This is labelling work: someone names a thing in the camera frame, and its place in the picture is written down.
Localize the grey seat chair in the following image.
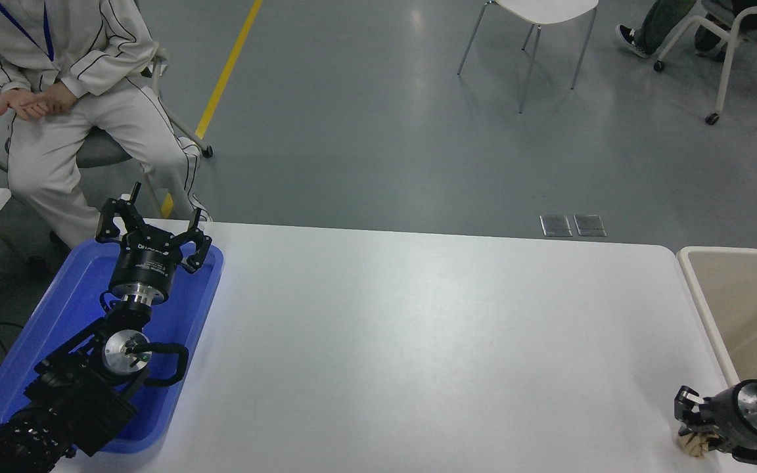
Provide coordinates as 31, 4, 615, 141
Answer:
0, 47, 215, 217

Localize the tan paper ball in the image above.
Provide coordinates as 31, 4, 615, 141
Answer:
677, 427, 716, 459

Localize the person's right hand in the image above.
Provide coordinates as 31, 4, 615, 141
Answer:
0, 89, 51, 122

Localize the white wheeled chair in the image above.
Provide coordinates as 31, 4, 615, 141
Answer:
653, 0, 757, 125

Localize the blue plastic tray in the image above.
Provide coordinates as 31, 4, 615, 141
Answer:
0, 236, 225, 455

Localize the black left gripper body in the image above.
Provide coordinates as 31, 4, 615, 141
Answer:
109, 229, 186, 294

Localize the white chair with metal legs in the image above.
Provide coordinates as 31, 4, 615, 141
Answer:
457, 0, 599, 114

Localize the blue lanyard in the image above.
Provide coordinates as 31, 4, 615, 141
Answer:
0, 0, 55, 63

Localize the silver floor outlet plate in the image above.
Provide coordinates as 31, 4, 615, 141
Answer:
539, 214, 572, 237
574, 214, 607, 237

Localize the person's left hand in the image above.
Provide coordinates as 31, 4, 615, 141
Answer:
39, 82, 78, 118

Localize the large pale bin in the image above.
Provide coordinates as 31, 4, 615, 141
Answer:
677, 246, 757, 473

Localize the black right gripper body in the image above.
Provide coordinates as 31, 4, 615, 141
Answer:
704, 386, 748, 451

